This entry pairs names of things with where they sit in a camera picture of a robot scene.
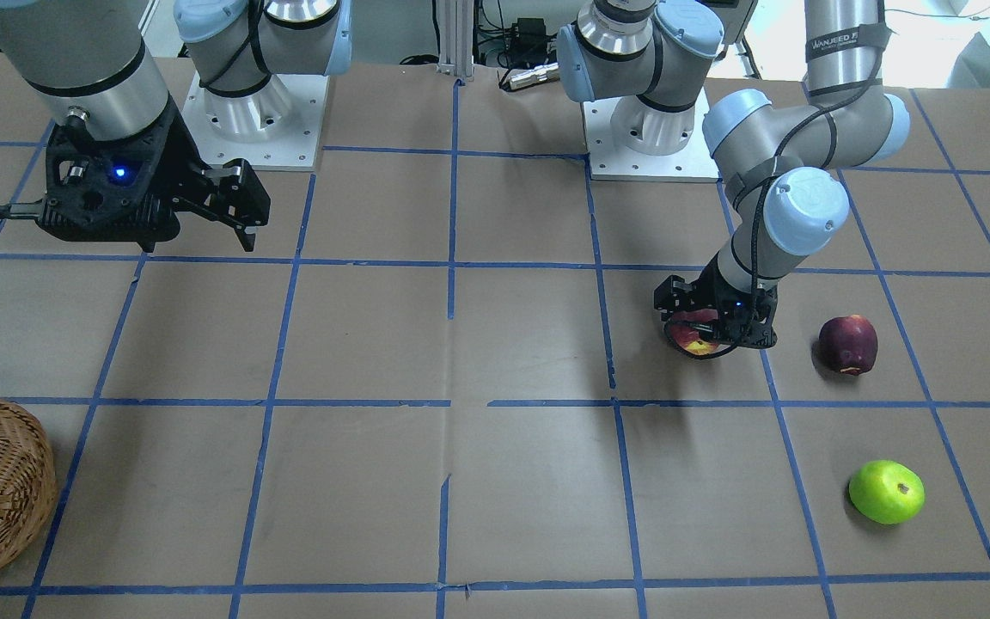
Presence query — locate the dark red apple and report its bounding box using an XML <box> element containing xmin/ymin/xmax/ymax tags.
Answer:
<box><xmin>816</xmin><ymin>314</ymin><xmax>877</xmax><ymax>376</ymax></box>

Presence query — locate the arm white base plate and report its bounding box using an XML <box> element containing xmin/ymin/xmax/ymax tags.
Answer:
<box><xmin>182</xmin><ymin>75</ymin><xmax>331</xmax><ymax>173</ymax></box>
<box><xmin>581</xmin><ymin>90</ymin><xmax>719</xmax><ymax>183</ymax></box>

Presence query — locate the silver cylinder flashlight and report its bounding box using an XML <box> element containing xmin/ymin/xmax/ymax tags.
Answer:
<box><xmin>498</xmin><ymin>63</ymin><xmax>560</xmax><ymax>93</ymax></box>

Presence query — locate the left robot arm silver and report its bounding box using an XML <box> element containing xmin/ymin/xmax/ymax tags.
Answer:
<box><xmin>555</xmin><ymin>1</ymin><xmax>910</xmax><ymax>359</ymax></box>

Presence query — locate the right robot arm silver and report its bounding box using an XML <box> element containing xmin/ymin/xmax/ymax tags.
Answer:
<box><xmin>0</xmin><ymin>1</ymin><xmax>352</xmax><ymax>252</ymax></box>

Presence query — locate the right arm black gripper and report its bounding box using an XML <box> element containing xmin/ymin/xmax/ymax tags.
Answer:
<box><xmin>0</xmin><ymin>99</ymin><xmax>271</xmax><ymax>252</ymax></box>

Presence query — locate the red apple yellow top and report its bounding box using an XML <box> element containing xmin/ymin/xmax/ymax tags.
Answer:
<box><xmin>664</xmin><ymin>307</ymin><xmax>719</xmax><ymax>356</ymax></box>

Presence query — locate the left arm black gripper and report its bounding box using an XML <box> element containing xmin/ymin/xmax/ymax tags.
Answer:
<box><xmin>655</xmin><ymin>273</ymin><xmax>778</xmax><ymax>349</ymax></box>

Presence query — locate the green apple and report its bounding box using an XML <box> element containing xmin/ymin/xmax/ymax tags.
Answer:
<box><xmin>847</xmin><ymin>459</ymin><xmax>926</xmax><ymax>525</ymax></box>

